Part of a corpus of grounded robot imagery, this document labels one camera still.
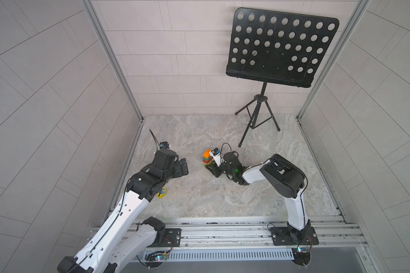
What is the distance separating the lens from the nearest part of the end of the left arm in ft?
1.54

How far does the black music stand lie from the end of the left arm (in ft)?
1.61

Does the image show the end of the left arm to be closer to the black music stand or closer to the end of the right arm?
the end of the right arm

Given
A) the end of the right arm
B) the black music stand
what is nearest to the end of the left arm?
the end of the right arm

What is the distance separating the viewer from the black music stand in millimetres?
631
